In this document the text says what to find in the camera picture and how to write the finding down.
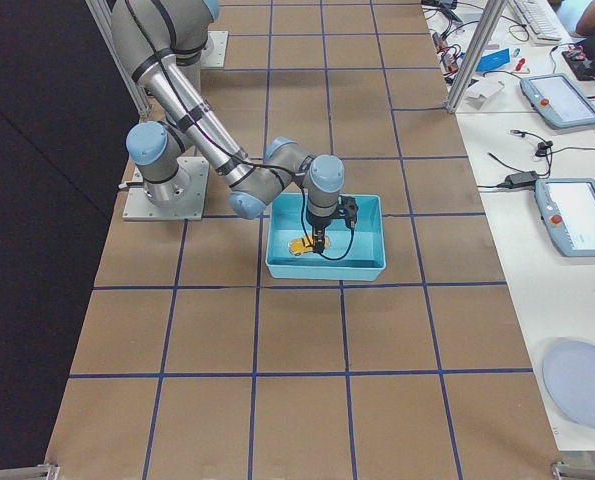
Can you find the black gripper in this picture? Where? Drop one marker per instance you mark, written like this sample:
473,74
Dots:
320,223

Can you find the yellow beetle toy car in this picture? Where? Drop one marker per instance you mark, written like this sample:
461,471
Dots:
306,244

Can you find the person's forearm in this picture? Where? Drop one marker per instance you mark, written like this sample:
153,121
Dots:
585,27

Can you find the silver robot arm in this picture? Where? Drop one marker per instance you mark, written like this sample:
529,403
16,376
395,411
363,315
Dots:
156,42

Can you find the white folded cardboard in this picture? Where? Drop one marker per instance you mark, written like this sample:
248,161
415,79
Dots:
480,92

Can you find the black power adapter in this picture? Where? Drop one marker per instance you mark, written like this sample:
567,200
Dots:
520,180

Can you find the blue flat box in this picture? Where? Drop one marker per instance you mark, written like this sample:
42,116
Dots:
493,61

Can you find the near teach pendant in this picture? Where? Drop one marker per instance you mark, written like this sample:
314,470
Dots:
567,209

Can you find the teach pendant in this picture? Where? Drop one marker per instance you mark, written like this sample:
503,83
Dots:
558,101
567,209

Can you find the far teach pendant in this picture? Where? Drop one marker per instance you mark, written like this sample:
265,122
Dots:
558,101

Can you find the light blue round plate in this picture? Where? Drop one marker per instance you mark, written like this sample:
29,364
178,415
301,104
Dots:
568,371

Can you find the white keyboard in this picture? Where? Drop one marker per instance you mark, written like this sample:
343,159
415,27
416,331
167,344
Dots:
537,21

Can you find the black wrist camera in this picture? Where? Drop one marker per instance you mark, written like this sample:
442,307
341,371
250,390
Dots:
347,210

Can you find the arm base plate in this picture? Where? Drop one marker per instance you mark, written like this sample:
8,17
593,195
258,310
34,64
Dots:
181,198
214,53

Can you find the aluminium frame post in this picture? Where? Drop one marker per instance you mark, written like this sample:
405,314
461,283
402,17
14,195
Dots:
481,36

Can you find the right corner aluminium bracket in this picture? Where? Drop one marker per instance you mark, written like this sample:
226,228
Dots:
561,471

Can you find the corner aluminium bracket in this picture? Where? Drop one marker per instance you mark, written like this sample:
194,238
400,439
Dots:
38,472
561,471

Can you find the left corner aluminium bracket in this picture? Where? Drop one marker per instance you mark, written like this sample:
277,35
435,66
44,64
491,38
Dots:
38,472

